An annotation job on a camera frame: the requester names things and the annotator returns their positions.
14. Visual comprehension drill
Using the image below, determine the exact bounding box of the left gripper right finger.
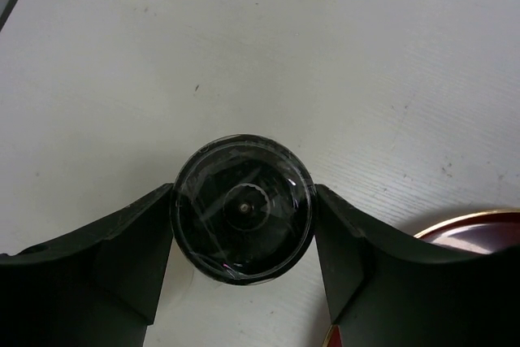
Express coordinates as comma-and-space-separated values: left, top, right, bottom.
314, 183, 520, 347

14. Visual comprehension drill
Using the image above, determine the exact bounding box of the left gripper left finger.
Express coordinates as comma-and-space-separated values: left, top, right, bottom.
1, 184, 173, 346

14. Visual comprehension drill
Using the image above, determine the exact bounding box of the round red lacquer tray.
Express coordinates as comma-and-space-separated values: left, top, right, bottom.
316, 208, 520, 347

